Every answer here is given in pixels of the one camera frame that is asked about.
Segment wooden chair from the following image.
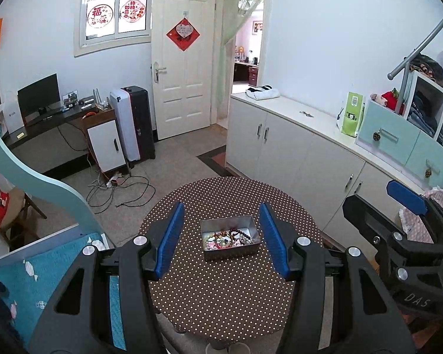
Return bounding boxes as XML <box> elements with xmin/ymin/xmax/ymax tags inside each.
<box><xmin>0</xmin><ymin>187</ymin><xmax>47</xmax><ymax>246</ymax></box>

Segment green card stand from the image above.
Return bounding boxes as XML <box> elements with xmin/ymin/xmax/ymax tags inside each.
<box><xmin>336</xmin><ymin>92</ymin><xmax>366</xmax><ymax>137</ymax></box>

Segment black computer monitor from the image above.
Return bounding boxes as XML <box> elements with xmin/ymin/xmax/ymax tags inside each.
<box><xmin>17</xmin><ymin>73</ymin><xmax>61</xmax><ymax>117</ymax></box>

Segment window with red papercuts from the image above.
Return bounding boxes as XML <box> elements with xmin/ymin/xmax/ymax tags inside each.
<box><xmin>73</xmin><ymin>0</ymin><xmax>153</xmax><ymax>58</ymax></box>

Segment dark red bead bracelet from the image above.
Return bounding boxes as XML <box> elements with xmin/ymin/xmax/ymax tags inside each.
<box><xmin>224</xmin><ymin>228</ymin><xmax>254</xmax><ymax>245</ymax></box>

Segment small white cupboard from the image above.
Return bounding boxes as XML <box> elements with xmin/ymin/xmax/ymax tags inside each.
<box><xmin>88</xmin><ymin>120</ymin><xmax>126</xmax><ymax>173</ymax></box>

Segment black white tower heater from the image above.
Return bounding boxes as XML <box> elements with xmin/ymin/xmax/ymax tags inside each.
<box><xmin>109</xmin><ymin>86</ymin><xmax>156</xmax><ymax>162</ymax></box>

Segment brown polka dot tablecloth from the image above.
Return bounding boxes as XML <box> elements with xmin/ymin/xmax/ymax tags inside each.
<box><xmin>140</xmin><ymin>177</ymin><xmax>323</xmax><ymax>341</ymax></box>

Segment white door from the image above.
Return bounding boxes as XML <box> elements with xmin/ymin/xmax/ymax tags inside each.
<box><xmin>151</xmin><ymin>0</ymin><xmax>215</xmax><ymax>140</ymax></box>

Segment teal drawer shelf unit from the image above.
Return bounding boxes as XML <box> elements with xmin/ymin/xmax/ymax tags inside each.
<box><xmin>356</xmin><ymin>50</ymin><xmax>443</xmax><ymax>189</ymax></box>

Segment folded white cloth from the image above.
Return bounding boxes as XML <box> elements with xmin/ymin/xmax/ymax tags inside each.
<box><xmin>245</xmin><ymin>85</ymin><xmax>280</xmax><ymax>101</ymax></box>

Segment dark wooden desk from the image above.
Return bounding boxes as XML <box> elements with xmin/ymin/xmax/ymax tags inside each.
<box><xmin>2</xmin><ymin>104</ymin><xmax>112</xmax><ymax>179</ymax></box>

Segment black floor cables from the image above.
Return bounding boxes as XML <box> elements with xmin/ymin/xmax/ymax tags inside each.
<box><xmin>84</xmin><ymin>168</ymin><xmax>158</xmax><ymax>215</ymax></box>

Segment red diamond door decoration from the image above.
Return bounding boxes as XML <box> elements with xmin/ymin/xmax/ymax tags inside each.
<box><xmin>166</xmin><ymin>18</ymin><xmax>200</xmax><ymax>51</ymax></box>

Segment pink checked cloth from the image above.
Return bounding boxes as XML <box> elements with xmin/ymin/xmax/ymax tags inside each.
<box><xmin>398</xmin><ymin>187</ymin><xmax>443</xmax><ymax>244</ymax></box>

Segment silver metal tin box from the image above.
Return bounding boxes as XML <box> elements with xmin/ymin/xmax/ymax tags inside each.
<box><xmin>201</xmin><ymin>216</ymin><xmax>261</xmax><ymax>261</ymax></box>

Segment blue patterned bed mat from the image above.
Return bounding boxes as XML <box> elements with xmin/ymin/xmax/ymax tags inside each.
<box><xmin>0</xmin><ymin>232</ymin><xmax>126</xmax><ymax>353</ymax></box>

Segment white low cabinet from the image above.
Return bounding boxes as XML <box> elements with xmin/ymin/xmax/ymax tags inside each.
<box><xmin>226</xmin><ymin>94</ymin><xmax>423</xmax><ymax>258</ymax></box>

